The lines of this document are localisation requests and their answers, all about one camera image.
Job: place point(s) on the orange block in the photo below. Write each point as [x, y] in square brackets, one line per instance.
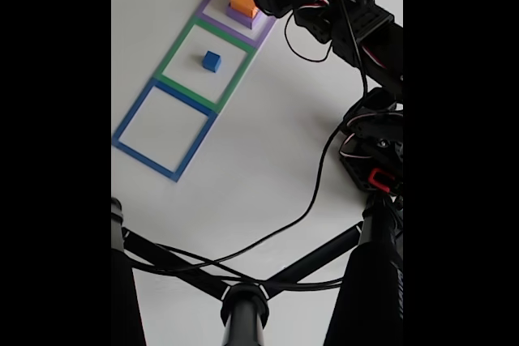
[241, 3]

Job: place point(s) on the large purple block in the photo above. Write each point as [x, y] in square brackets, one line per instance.
[243, 18]

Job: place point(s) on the small blue block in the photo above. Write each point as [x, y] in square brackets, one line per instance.
[211, 60]

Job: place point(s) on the red clamp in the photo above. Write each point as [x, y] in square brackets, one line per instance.
[377, 179]

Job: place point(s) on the black tripod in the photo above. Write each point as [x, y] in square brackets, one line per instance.
[243, 313]

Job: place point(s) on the purple square frame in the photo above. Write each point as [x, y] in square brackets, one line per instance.
[211, 2]

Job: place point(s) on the green square frame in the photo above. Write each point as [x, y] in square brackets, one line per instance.
[174, 54]

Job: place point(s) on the blue square frame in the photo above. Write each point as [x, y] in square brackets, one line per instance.
[134, 117]

